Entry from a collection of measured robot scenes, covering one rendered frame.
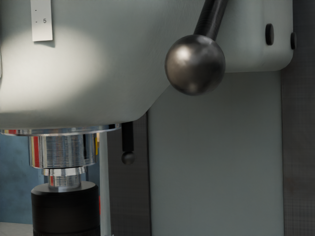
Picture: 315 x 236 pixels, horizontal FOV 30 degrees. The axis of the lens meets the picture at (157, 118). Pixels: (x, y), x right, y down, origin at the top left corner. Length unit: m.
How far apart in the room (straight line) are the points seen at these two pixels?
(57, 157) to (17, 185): 5.27
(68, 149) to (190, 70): 0.14
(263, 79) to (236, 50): 0.27
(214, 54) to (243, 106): 0.47
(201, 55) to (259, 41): 0.21
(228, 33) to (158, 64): 0.12
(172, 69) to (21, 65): 0.09
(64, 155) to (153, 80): 0.08
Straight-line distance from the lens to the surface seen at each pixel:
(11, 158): 5.65
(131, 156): 0.39
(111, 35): 0.32
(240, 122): 0.75
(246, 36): 0.47
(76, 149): 0.40
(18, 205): 5.69
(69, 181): 0.41
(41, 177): 4.55
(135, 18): 0.32
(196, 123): 0.77
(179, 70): 0.28
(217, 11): 0.32
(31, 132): 0.38
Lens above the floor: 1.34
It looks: 4 degrees down
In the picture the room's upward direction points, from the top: 2 degrees counter-clockwise
